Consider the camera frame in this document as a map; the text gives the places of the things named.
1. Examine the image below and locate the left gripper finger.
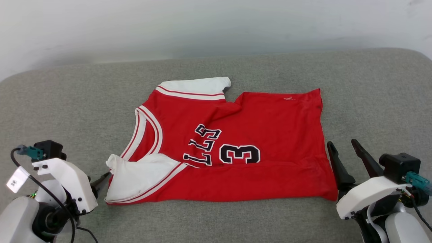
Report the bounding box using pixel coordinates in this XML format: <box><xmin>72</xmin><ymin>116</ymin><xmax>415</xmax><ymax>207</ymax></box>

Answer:
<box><xmin>90</xmin><ymin>172</ymin><xmax>111</xmax><ymax>190</ymax></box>

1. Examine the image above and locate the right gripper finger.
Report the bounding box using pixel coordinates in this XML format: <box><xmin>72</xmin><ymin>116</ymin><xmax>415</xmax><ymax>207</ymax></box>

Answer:
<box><xmin>351</xmin><ymin>138</ymin><xmax>384</xmax><ymax>179</ymax></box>
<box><xmin>326</xmin><ymin>141</ymin><xmax>356</xmax><ymax>191</ymax></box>

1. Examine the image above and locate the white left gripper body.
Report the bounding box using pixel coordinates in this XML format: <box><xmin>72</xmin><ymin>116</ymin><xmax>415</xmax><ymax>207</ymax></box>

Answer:
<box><xmin>32</xmin><ymin>158</ymin><xmax>99</xmax><ymax>215</ymax></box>

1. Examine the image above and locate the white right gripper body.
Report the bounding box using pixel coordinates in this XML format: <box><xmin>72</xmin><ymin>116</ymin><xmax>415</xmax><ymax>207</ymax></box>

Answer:
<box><xmin>336</xmin><ymin>175</ymin><xmax>411</xmax><ymax>220</ymax></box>

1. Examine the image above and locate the red and white basketball jersey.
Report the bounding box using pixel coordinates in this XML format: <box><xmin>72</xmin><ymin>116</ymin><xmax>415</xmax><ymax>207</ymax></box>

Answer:
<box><xmin>105</xmin><ymin>77</ymin><xmax>339</xmax><ymax>206</ymax></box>

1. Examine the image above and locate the white right arm cable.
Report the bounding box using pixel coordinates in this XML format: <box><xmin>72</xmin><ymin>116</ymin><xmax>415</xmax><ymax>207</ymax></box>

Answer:
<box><xmin>366</xmin><ymin>202</ymin><xmax>386</xmax><ymax>243</ymax></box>

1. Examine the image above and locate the teal left camera connector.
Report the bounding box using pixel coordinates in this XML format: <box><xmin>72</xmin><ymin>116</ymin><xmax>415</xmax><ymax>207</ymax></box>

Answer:
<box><xmin>17</xmin><ymin>145</ymin><xmax>45</xmax><ymax>161</ymax></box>

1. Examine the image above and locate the teal camera connector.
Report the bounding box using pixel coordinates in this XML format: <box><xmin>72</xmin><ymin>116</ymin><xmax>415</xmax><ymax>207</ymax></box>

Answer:
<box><xmin>405</xmin><ymin>171</ymin><xmax>432</xmax><ymax>196</ymax></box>
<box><xmin>17</xmin><ymin>145</ymin><xmax>45</xmax><ymax>161</ymax></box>

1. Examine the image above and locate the teal right camera connector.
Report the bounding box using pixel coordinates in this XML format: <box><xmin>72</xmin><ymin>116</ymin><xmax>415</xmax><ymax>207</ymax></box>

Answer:
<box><xmin>405</xmin><ymin>171</ymin><xmax>432</xmax><ymax>196</ymax></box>

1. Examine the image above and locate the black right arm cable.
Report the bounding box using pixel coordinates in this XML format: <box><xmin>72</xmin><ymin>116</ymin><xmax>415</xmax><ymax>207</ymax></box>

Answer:
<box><xmin>409</xmin><ymin>195</ymin><xmax>432</xmax><ymax>233</ymax></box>

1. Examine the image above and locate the white cable label tag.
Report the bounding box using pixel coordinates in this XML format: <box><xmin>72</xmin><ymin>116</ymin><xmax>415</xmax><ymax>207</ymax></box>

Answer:
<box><xmin>6</xmin><ymin>166</ymin><xmax>30</xmax><ymax>194</ymax></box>

